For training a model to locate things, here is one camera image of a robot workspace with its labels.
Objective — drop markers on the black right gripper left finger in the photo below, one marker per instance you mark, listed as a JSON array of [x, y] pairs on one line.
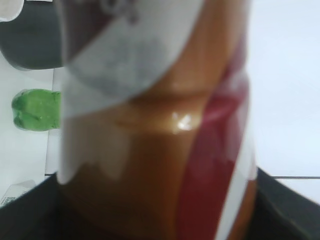
[[37, 215]]

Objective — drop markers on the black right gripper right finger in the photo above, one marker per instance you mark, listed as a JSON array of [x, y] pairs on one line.
[[282, 214]]

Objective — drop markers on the brown Nescafe coffee bottle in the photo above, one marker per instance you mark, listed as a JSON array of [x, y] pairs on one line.
[[156, 120]]

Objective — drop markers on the yellow paper cup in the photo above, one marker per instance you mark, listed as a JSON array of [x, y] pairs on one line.
[[10, 9]]

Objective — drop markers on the clear water bottle green label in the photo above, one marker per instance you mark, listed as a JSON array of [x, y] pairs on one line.
[[15, 191]]

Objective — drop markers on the green soda bottle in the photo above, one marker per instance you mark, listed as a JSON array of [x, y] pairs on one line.
[[37, 110]]

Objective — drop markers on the dark grey ceramic mug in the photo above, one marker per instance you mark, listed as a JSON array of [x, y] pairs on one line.
[[32, 41]]

